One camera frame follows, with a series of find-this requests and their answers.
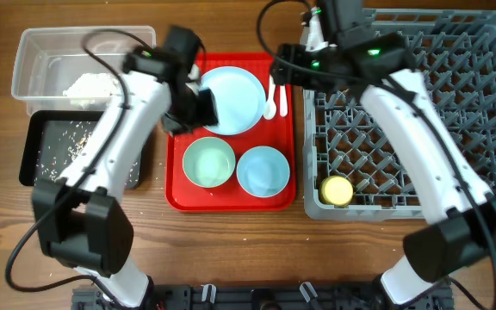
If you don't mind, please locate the green bowl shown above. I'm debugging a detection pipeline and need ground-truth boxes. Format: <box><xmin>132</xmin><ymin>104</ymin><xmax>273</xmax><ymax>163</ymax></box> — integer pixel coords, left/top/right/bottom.
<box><xmin>183</xmin><ymin>137</ymin><xmax>236</xmax><ymax>189</ymax></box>

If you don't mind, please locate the red serving tray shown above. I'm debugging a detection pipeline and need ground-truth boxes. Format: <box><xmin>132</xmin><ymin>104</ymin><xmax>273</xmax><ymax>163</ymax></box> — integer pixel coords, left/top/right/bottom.
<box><xmin>164</xmin><ymin>52</ymin><xmax>297</xmax><ymax>213</ymax></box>

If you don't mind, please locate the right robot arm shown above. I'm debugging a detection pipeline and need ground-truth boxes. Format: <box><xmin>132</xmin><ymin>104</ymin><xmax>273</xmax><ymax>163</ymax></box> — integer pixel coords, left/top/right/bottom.
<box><xmin>270</xmin><ymin>1</ymin><xmax>496</xmax><ymax>309</ymax></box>

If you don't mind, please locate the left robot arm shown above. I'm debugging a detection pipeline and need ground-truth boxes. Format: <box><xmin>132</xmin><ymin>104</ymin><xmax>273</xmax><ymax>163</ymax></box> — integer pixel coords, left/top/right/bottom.
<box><xmin>30</xmin><ymin>26</ymin><xmax>218</xmax><ymax>309</ymax></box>

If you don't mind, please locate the small light blue bowl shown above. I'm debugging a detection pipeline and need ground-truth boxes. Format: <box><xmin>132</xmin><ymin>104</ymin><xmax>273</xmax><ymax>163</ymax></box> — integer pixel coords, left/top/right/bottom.
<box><xmin>236</xmin><ymin>146</ymin><xmax>290</xmax><ymax>198</ymax></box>

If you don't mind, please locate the black plastic tray bin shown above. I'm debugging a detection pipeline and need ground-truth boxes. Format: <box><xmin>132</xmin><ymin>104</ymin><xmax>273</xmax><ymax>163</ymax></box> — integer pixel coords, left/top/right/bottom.
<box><xmin>18</xmin><ymin>109</ymin><xmax>146</xmax><ymax>190</ymax></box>

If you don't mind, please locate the white napkin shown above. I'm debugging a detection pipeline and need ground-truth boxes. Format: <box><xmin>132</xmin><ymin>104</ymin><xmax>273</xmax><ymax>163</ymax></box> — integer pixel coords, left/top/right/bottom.
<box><xmin>63</xmin><ymin>73</ymin><xmax>121</xmax><ymax>109</ymax></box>

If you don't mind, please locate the large light blue plate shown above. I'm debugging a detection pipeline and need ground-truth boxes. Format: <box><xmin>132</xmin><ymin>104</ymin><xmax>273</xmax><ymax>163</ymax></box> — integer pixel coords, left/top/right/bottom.
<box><xmin>201</xmin><ymin>66</ymin><xmax>266</xmax><ymax>135</ymax></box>

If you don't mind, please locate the white plastic fork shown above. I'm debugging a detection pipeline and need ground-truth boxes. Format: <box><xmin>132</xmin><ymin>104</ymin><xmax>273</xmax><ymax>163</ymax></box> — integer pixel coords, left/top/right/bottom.
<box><xmin>279</xmin><ymin>85</ymin><xmax>288</xmax><ymax>117</ymax></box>

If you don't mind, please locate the yellow plastic cup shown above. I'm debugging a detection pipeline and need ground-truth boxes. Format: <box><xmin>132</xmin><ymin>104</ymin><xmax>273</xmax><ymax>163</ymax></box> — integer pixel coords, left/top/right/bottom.
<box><xmin>319</xmin><ymin>176</ymin><xmax>354</xmax><ymax>208</ymax></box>

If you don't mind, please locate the white plastic spoon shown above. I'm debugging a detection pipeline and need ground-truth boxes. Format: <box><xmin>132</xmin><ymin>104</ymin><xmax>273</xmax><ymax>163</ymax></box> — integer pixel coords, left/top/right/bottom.
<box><xmin>263</xmin><ymin>75</ymin><xmax>277</xmax><ymax>120</ymax></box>

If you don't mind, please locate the clear plastic waste bin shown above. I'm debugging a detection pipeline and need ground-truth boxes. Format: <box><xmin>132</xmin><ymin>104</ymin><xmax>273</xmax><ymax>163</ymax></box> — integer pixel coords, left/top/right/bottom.
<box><xmin>11</xmin><ymin>26</ymin><xmax>157</xmax><ymax>115</ymax></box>

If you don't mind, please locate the grey dishwasher rack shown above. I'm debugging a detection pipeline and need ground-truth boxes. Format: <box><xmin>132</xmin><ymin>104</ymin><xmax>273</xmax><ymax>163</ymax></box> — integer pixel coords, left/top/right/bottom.
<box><xmin>303</xmin><ymin>9</ymin><xmax>496</xmax><ymax>221</ymax></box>

